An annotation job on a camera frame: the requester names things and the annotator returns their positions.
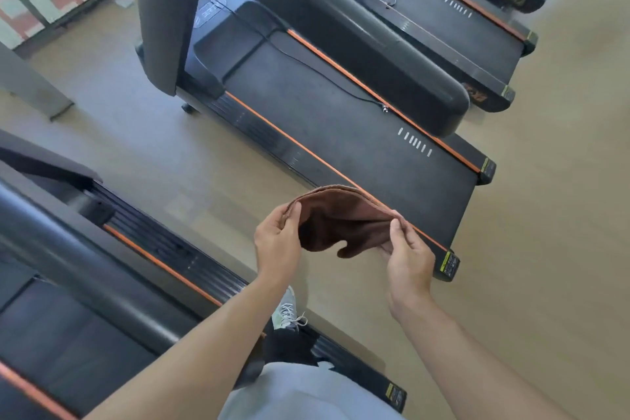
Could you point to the person's right hand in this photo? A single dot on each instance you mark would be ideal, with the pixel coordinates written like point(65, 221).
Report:
point(411, 272)

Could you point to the person's left hand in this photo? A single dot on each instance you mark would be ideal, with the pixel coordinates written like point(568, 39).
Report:
point(278, 247)

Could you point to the brown microfibre cloth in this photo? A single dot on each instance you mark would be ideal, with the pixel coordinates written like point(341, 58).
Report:
point(339, 223)

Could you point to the person's left forearm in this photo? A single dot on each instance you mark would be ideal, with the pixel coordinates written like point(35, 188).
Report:
point(197, 365)

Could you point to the person's right forearm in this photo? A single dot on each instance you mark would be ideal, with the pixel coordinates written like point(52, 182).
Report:
point(472, 375)

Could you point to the person's left grey shoe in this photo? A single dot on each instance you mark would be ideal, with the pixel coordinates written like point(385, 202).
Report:
point(285, 309)

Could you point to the person's grey shirt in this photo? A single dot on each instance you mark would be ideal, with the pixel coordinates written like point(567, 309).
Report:
point(305, 395)

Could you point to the white column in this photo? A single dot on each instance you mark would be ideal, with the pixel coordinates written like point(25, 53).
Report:
point(29, 85)

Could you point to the grey metal floor bracket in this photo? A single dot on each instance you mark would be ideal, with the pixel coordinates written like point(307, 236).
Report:
point(124, 1)

